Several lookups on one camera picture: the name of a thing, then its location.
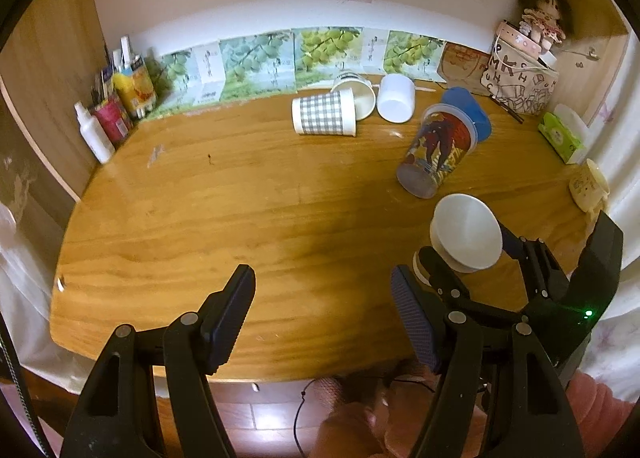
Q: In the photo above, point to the small white jar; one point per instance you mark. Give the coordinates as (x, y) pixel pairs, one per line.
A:
(548, 58)

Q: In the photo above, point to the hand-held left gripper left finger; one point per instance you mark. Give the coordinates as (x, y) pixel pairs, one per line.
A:
(230, 318)

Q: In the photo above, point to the red pen holder can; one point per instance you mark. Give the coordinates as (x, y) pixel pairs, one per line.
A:
(112, 117)

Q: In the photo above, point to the pink box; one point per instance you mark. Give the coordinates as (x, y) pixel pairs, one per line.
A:
(520, 37)

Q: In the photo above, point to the cream ceramic mug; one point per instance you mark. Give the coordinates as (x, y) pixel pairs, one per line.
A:
(587, 185)

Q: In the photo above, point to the white slim bottle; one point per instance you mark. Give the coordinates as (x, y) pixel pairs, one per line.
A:
(125, 50)

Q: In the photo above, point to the white cup with red band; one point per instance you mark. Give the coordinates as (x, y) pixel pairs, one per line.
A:
(395, 97)

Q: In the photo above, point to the brown and white paper cup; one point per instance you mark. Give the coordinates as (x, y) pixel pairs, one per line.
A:
(465, 230)

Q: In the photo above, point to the black pen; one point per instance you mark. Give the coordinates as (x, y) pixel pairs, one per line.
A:
(507, 107)

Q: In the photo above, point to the metal wall hook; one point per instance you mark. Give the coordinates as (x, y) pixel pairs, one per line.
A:
(592, 53)

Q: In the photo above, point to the green tissue box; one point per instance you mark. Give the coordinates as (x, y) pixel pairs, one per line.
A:
(562, 132)

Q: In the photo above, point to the grape print card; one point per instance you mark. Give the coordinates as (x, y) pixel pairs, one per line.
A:
(177, 72)
(325, 50)
(255, 62)
(412, 50)

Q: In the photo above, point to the letter print fabric basket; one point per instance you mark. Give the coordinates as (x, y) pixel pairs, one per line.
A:
(520, 80)

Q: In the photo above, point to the grey checked paper cup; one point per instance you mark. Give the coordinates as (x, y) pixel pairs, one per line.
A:
(322, 112)

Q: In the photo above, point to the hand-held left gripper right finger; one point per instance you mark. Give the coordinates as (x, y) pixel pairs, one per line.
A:
(415, 323)

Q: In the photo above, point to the white spray bottle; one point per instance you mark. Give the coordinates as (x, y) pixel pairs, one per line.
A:
(92, 130)

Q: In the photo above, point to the person's pink clothed legs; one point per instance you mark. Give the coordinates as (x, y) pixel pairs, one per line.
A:
(350, 423)

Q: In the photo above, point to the brown cardboard sheet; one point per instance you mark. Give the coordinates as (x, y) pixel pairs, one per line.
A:
(462, 62)

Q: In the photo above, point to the white floral curtain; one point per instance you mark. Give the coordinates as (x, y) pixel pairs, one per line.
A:
(622, 147)

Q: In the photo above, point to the blue plastic container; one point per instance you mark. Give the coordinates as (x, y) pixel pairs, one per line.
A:
(472, 110)

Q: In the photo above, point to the brown haired rag doll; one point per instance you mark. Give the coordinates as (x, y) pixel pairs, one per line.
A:
(542, 7)

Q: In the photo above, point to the white cup with dark pattern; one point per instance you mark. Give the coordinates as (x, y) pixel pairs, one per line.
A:
(357, 92)

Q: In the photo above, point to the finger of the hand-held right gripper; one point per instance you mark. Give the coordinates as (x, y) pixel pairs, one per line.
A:
(442, 283)
(511, 239)

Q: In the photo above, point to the picture printed plastic tumbler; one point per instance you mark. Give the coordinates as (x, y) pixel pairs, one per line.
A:
(437, 147)

